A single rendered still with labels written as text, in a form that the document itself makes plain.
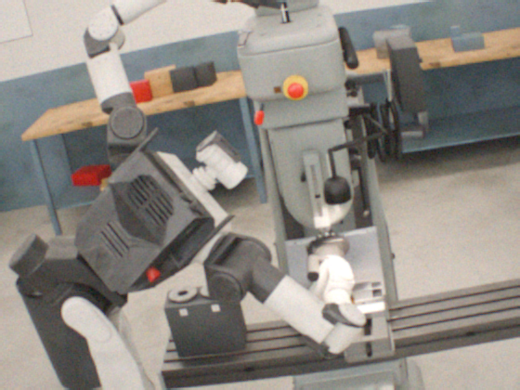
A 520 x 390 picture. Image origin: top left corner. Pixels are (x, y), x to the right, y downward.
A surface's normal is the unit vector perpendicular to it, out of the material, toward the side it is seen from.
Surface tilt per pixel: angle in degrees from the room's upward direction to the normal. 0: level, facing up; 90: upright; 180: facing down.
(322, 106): 90
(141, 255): 75
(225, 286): 96
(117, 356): 114
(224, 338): 90
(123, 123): 61
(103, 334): 90
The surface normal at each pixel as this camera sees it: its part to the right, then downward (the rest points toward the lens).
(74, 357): 0.07, 0.41
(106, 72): -0.01, -0.13
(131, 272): -0.41, 0.15
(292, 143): -0.14, 0.39
